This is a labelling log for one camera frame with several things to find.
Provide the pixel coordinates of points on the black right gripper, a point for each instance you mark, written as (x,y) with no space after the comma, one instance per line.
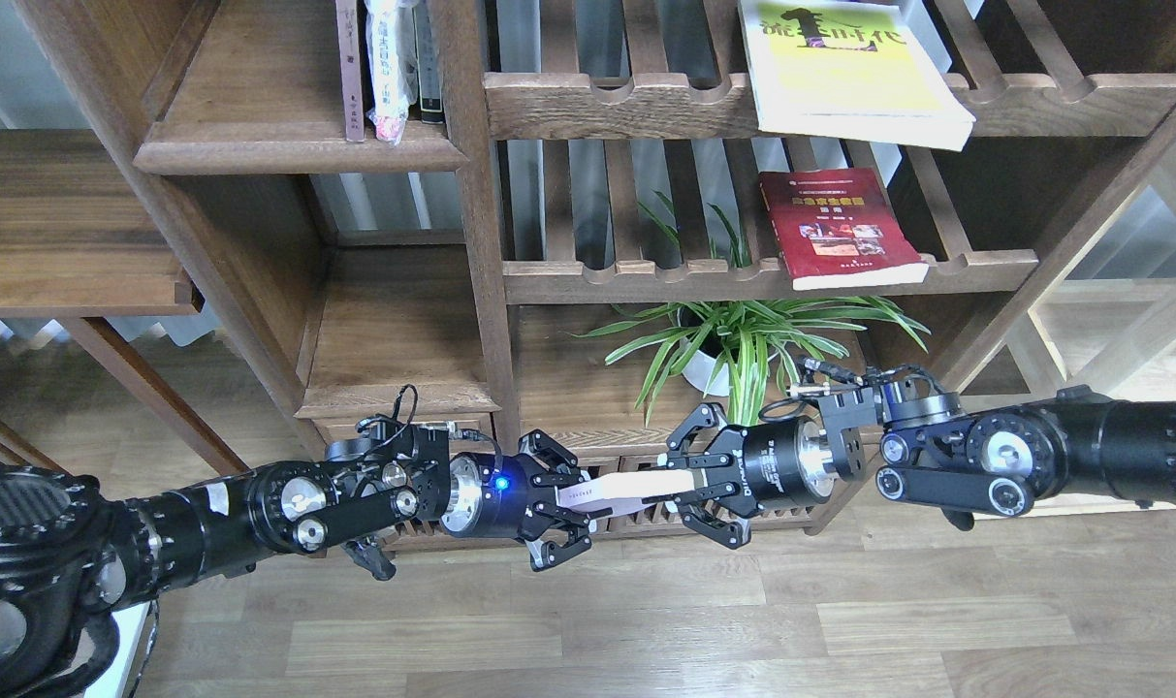
(772,465)

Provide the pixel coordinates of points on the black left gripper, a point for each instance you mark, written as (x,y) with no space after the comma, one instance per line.
(491,498)

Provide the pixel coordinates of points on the white pale purple book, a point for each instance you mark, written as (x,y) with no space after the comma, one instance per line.
(620,493)

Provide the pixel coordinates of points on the yellow cover book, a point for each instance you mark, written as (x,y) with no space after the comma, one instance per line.
(847,70)

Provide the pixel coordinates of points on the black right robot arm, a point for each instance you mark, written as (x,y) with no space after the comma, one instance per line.
(998,462)

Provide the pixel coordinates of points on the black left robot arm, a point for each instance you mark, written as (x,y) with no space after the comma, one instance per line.
(69,557)

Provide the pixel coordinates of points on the light wooden shelf rack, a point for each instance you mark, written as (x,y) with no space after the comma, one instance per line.
(1111,323)

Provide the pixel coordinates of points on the white plant pot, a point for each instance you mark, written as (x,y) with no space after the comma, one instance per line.
(701,370)

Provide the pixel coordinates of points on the spider plant green leaves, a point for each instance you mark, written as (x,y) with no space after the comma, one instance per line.
(751,343)

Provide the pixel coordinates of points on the dark wooden bookshelf cabinet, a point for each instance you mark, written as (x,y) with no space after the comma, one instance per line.
(594,152)

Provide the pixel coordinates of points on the red cover book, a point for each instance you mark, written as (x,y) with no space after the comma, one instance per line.
(835,230)

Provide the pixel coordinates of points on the dark spine book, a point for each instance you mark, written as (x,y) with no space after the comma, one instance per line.
(430,104)

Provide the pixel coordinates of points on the plastic wrapped white book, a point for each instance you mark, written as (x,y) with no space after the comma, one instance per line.
(393,65)

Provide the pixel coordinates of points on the brown spine book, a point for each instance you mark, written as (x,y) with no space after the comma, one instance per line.
(349,23)

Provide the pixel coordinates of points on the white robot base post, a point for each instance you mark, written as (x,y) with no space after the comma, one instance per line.
(137,631)

